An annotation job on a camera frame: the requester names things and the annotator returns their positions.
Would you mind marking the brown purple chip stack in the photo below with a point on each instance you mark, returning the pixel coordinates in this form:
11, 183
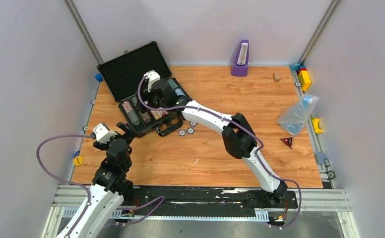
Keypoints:
146, 117

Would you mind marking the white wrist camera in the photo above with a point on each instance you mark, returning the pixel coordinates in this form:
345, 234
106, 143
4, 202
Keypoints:
152, 76
103, 134

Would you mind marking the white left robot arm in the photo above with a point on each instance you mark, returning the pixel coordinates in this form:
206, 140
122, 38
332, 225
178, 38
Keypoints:
110, 185

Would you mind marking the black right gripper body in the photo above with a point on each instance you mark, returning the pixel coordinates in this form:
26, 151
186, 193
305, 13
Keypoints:
154, 99

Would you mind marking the purple metronome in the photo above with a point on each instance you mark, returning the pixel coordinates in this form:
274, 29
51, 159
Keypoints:
240, 60

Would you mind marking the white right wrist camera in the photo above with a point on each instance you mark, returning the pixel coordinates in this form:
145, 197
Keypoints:
152, 76

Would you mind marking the olive blue chip stack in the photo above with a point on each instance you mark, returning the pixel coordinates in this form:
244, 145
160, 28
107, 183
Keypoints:
134, 100
133, 117

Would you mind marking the clear bubble wrap bag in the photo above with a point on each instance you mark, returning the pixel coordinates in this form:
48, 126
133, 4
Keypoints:
294, 119

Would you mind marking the light blue chip stack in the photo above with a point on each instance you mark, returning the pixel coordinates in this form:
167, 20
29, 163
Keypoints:
179, 92

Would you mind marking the yellow big blind button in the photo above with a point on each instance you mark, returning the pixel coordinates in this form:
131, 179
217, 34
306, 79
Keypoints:
78, 160

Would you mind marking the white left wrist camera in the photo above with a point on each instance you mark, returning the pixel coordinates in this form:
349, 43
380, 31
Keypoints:
103, 134

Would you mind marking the red black triangle sign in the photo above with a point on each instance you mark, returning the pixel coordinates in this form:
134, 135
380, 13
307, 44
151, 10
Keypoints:
288, 141

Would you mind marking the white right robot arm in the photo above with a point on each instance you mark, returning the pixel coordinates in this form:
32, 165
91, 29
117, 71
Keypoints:
239, 139

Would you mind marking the black poker set case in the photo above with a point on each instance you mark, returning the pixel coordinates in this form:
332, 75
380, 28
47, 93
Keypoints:
123, 75

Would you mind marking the small wooden block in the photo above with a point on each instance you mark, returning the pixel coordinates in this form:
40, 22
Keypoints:
276, 77

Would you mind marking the yellow curved toy piece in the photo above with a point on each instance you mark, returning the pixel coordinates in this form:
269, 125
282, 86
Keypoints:
316, 125

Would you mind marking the dark green chip stack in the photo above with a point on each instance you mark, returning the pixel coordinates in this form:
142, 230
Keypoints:
173, 85

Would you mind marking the yellow toy block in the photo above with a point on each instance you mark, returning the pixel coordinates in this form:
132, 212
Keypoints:
304, 79

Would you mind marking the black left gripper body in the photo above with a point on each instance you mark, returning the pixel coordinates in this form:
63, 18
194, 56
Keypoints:
123, 135

